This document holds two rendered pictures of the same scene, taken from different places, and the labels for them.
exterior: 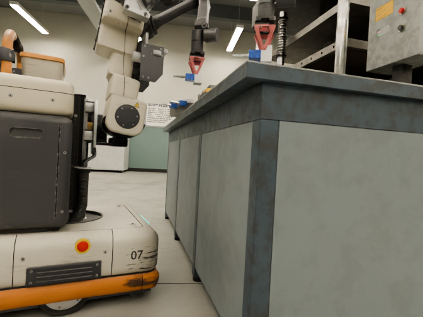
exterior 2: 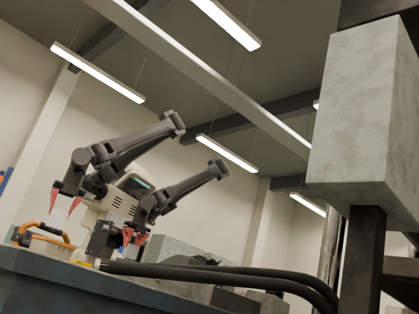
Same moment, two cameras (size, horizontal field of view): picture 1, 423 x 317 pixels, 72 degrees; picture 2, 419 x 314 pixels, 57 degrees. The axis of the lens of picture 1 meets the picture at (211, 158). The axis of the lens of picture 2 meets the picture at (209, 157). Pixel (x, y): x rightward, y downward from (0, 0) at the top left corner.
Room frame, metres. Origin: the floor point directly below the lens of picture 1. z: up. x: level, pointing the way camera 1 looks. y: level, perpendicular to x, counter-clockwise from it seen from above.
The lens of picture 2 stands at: (0.75, -1.42, 0.77)
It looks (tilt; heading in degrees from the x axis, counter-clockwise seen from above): 22 degrees up; 61
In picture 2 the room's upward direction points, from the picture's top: 16 degrees clockwise
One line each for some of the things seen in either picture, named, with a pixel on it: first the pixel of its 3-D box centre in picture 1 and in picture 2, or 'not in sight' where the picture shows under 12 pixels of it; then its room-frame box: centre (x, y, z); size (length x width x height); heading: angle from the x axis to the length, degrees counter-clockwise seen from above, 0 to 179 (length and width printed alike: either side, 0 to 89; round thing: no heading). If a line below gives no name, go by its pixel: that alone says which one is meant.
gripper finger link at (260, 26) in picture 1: (264, 37); (59, 200); (0.98, -0.15, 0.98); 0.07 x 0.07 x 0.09; 82
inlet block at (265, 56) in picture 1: (252, 55); (55, 220); (1.00, -0.12, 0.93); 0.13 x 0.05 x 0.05; 82
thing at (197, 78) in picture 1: (187, 77); (124, 250); (1.35, 0.13, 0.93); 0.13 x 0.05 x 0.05; 99
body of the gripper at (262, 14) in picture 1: (265, 17); (72, 181); (1.00, -0.16, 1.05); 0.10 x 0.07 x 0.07; 172
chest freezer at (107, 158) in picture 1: (97, 153); not in sight; (7.83, 3.04, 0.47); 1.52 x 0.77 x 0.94; 96
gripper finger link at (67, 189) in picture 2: (264, 39); (67, 204); (1.01, -0.16, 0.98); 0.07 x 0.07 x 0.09; 82
